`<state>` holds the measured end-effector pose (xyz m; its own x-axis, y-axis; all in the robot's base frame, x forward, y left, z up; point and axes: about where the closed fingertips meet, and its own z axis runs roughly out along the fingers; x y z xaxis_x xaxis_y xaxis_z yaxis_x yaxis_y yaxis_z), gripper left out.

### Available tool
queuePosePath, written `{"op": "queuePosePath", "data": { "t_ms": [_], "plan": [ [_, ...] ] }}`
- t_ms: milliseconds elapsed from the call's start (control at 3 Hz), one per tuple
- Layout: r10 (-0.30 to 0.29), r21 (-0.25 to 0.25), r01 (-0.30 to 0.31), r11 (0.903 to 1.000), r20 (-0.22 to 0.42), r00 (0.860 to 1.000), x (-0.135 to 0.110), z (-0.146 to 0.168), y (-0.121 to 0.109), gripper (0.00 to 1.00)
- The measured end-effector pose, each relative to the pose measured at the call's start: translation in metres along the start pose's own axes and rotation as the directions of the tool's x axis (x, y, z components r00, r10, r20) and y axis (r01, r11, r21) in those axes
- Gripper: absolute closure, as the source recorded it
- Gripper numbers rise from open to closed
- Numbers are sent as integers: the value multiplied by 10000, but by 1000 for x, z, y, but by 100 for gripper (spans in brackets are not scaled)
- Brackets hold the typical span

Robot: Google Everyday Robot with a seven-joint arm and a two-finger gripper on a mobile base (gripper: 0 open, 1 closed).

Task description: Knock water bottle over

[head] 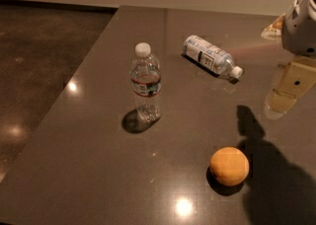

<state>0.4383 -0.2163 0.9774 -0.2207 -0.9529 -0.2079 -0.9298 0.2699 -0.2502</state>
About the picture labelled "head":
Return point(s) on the orange fruit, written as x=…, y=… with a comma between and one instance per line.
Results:
x=229, y=166

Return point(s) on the clear red-label water bottle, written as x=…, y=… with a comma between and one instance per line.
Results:
x=145, y=78

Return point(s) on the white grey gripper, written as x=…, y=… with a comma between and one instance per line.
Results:
x=298, y=30

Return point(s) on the lying white-label water bottle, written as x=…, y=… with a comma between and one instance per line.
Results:
x=211, y=57

